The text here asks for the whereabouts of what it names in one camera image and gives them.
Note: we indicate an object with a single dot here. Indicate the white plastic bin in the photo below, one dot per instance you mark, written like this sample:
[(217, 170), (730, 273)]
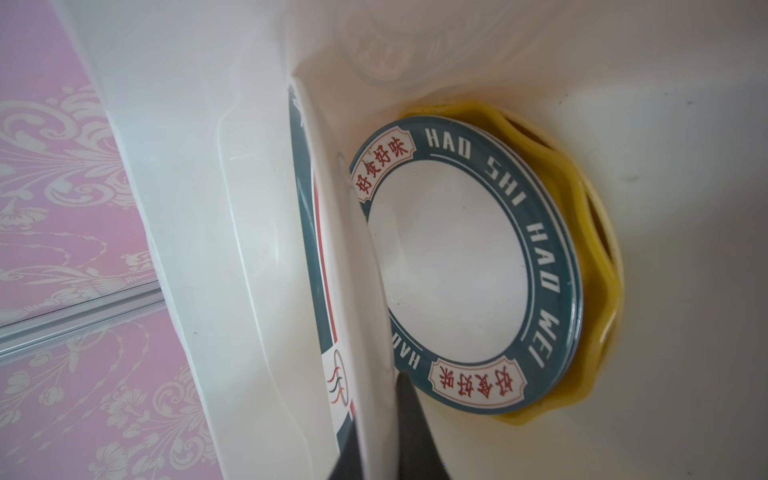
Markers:
[(662, 104)]

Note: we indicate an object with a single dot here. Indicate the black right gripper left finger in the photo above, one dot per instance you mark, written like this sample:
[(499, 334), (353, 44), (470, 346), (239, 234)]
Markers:
[(349, 465)]

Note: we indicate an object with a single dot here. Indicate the white plate green lettered rim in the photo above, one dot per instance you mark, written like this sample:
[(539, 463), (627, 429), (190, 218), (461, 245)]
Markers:
[(481, 276)]

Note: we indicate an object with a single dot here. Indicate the white plate green red rim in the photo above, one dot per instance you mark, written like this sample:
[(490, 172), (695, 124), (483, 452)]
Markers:
[(346, 290)]

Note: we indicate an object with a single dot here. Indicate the yellow scalloped dotted plate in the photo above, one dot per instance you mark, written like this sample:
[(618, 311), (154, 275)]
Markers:
[(590, 228)]

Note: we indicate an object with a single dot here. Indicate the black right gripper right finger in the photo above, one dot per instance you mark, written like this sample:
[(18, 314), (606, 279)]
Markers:
[(418, 456)]

